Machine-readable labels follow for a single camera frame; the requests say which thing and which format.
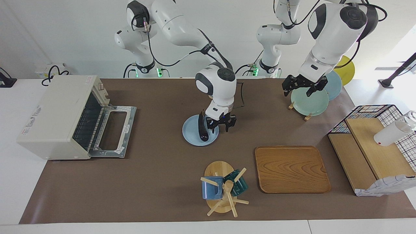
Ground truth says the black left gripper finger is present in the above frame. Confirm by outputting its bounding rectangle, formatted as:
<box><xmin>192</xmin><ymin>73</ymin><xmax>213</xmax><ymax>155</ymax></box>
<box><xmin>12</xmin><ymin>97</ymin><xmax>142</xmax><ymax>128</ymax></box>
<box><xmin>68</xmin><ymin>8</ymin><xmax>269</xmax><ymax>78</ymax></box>
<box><xmin>306</xmin><ymin>77</ymin><xmax>328</xmax><ymax>97</ymax></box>
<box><xmin>282</xmin><ymin>77</ymin><xmax>294</xmax><ymax>97</ymax></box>

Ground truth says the dark purple eggplant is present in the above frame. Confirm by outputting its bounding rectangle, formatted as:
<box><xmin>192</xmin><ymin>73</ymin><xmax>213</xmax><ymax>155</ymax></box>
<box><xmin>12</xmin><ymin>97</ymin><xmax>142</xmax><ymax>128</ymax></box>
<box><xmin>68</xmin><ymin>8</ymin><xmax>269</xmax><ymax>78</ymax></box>
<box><xmin>198</xmin><ymin>111</ymin><xmax>210</xmax><ymax>142</ymax></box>

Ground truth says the light blue round plate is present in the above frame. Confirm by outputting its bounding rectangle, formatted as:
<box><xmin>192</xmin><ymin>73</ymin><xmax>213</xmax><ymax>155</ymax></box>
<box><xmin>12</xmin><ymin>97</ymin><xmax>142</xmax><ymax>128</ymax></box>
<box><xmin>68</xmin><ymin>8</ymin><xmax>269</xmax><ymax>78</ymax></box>
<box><xmin>182</xmin><ymin>114</ymin><xmax>220</xmax><ymax>147</ymax></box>

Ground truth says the toaster oven glass door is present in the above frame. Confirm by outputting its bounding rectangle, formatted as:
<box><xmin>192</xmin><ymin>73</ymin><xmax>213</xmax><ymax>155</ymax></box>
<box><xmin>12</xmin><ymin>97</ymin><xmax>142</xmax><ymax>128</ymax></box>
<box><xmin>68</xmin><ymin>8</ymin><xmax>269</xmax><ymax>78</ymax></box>
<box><xmin>88</xmin><ymin>105</ymin><xmax>137</xmax><ymax>159</ymax></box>

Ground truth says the beige toaster oven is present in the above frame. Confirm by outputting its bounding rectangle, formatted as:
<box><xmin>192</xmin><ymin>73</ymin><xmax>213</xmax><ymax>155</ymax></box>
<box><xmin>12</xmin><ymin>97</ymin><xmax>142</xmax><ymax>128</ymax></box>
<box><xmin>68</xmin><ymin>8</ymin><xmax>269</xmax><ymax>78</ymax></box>
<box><xmin>16</xmin><ymin>75</ymin><xmax>137</xmax><ymax>160</ymax></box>

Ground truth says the pale blue racked plate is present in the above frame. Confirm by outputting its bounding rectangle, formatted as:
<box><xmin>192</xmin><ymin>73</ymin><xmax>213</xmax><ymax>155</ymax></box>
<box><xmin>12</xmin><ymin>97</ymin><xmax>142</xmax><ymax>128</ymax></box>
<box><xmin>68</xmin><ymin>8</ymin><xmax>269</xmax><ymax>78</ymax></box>
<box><xmin>320</xmin><ymin>71</ymin><xmax>343</xmax><ymax>101</ymax></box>

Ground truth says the pale green plate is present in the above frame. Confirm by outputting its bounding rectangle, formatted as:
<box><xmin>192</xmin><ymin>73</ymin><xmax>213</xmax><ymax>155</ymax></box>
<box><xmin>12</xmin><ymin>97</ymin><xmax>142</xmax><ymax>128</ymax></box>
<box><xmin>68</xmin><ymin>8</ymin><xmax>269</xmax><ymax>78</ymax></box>
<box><xmin>291</xmin><ymin>85</ymin><xmax>329</xmax><ymax>117</ymax></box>

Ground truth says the yellow plate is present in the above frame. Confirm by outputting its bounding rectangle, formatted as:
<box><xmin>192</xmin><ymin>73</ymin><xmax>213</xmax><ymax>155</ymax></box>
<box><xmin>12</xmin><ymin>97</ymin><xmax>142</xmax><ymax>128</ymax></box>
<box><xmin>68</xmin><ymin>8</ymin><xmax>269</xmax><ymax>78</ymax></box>
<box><xmin>333</xmin><ymin>55</ymin><xmax>355</xmax><ymax>86</ymax></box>

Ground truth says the wooden dish rack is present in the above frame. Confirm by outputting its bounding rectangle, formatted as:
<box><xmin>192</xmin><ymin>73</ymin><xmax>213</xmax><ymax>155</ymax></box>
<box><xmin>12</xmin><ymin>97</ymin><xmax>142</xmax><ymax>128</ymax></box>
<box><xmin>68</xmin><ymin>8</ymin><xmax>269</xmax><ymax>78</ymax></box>
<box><xmin>288</xmin><ymin>101</ymin><xmax>312</xmax><ymax>121</ymax></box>

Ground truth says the wooden mug tree stand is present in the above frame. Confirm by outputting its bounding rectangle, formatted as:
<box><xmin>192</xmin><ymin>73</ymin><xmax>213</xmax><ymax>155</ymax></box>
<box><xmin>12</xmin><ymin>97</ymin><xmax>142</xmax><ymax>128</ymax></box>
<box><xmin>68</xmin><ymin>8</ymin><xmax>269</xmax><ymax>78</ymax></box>
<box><xmin>200</xmin><ymin>161</ymin><xmax>249</xmax><ymax>217</ymax></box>

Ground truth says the blue mug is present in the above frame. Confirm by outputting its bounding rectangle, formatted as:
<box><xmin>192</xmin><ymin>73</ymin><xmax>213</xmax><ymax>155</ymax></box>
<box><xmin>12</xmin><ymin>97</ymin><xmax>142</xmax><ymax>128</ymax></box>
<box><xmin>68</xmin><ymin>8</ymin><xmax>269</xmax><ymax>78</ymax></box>
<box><xmin>202</xmin><ymin>176</ymin><xmax>224</xmax><ymax>200</ymax></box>

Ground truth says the dark green mug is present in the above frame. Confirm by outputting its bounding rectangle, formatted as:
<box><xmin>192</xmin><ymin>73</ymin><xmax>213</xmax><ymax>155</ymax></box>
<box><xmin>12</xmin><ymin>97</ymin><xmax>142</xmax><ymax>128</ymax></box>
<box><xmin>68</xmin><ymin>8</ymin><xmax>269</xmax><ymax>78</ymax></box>
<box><xmin>223</xmin><ymin>169</ymin><xmax>249</xmax><ymax>197</ymax></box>

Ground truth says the brown table mat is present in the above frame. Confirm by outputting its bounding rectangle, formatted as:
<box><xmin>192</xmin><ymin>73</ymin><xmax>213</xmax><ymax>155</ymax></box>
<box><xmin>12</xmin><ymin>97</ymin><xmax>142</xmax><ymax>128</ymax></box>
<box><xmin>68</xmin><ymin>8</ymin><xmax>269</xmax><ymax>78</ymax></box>
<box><xmin>19</xmin><ymin>78</ymin><xmax>416</xmax><ymax>225</ymax></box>

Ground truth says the brown wooden tray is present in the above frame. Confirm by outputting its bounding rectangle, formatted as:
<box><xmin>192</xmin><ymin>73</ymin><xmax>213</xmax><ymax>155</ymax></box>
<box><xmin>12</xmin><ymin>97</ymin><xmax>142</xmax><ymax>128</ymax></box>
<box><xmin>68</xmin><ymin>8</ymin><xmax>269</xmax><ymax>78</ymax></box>
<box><xmin>254</xmin><ymin>146</ymin><xmax>331</xmax><ymax>194</ymax></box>

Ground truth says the black angled stand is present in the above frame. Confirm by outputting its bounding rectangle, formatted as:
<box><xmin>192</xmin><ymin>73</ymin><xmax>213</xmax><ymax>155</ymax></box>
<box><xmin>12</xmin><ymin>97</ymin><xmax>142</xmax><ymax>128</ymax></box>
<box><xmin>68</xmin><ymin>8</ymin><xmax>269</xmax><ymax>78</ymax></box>
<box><xmin>379</xmin><ymin>52</ymin><xmax>416</xmax><ymax>89</ymax></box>

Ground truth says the white cylindrical fixture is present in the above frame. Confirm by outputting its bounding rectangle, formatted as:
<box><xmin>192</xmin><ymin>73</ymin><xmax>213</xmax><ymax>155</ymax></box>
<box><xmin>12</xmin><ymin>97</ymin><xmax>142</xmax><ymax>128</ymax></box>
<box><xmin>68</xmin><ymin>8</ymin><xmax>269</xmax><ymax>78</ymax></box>
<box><xmin>374</xmin><ymin>110</ymin><xmax>416</xmax><ymax>147</ymax></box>

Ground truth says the wooden stepped shelf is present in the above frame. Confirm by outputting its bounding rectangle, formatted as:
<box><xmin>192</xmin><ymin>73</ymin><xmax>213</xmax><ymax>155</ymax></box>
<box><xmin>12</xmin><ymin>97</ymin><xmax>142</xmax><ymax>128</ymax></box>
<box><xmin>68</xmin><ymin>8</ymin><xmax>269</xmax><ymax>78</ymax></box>
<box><xmin>328</xmin><ymin>117</ymin><xmax>416</xmax><ymax>192</ymax></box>

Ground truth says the white power strip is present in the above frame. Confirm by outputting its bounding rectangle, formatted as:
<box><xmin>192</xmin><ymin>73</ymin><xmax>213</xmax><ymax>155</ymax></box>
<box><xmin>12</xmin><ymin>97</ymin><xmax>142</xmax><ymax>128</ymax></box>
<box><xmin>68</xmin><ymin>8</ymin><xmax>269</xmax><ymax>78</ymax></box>
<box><xmin>35</xmin><ymin>63</ymin><xmax>69</xmax><ymax>78</ymax></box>

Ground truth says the black desktop device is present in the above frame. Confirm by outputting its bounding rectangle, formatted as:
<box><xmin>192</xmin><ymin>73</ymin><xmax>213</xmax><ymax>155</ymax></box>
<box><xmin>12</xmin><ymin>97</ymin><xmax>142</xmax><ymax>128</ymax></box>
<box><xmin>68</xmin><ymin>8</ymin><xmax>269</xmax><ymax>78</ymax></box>
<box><xmin>0</xmin><ymin>67</ymin><xmax>17</xmax><ymax>88</ymax></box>

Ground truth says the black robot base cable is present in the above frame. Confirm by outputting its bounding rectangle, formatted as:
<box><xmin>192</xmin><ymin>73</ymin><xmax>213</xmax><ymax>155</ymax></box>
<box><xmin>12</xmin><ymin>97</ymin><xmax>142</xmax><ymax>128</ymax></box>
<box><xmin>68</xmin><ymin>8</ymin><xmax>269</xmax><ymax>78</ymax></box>
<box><xmin>235</xmin><ymin>49</ymin><xmax>264</xmax><ymax>76</ymax></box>

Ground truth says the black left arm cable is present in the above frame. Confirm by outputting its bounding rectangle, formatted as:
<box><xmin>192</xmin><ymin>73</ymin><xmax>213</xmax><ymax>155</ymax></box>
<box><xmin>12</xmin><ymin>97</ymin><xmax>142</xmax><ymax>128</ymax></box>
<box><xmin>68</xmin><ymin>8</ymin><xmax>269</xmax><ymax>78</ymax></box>
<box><xmin>273</xmin><ymin>0</ymin><xmax>388</xmax><ymax>69</ymax></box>

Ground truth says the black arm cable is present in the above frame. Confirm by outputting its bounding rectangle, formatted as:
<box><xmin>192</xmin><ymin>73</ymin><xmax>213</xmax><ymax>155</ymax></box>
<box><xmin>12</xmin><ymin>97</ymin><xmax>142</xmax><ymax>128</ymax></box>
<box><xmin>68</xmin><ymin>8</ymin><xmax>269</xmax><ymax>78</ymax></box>
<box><xmin>273</xmin><ymin>0</ymin><xmax>388</xmax><ymax>69</ymax></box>
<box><xmin>132</xmin><ymin>13</ymin><xmax>245</xmax><ymax>109</ymax></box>

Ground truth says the black wire basket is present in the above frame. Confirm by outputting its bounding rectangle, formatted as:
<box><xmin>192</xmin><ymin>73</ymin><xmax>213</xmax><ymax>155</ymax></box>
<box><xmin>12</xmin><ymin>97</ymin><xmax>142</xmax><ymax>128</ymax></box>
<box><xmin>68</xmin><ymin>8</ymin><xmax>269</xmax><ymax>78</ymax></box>
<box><xmin>328</xmin><ymin>104</ymin><xmax>416</xmax><ymax>173</ymax></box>

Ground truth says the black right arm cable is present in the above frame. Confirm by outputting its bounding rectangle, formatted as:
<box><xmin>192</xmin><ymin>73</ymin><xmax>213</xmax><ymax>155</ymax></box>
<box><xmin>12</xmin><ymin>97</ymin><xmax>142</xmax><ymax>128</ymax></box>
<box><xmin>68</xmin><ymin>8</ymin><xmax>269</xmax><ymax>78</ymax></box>
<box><xmin>132</xmin><ymin>13</ymin><xmax>245</xmax><ymax>109</ymax></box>

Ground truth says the metal oven wire rack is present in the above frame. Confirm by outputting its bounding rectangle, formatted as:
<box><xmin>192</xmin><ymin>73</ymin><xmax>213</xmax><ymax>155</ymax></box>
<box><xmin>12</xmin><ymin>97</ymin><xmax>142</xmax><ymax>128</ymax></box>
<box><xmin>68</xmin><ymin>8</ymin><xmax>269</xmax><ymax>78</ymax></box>
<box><xmin>72</xmin><ymin>94</ymin><xmax>109</xmax><ymax>150</ymax></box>

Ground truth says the black power strip cable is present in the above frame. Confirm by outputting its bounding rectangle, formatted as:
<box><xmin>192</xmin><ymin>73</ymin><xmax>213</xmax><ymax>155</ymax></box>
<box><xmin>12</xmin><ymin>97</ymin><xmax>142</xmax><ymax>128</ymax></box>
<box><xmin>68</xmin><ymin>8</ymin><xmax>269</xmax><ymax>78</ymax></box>
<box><xmin>42</xmin><ymin>65</ymin><xmax>70</xmax><ymax>86</ymax></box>

